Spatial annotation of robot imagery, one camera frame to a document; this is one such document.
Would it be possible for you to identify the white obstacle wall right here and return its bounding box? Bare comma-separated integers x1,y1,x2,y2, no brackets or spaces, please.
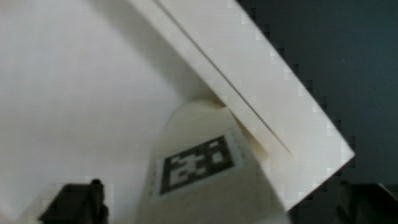
155,0,357,212

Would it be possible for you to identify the white leg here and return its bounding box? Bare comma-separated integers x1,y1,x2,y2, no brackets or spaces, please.
135,100,292,224

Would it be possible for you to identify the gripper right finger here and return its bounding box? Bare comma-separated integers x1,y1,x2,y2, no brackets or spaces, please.
336,182,398,224

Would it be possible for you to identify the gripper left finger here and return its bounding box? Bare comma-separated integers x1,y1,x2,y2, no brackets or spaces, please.
38,179,109,224

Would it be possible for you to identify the white square tabletop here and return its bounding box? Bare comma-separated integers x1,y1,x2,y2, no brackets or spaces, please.
0,0,299,224

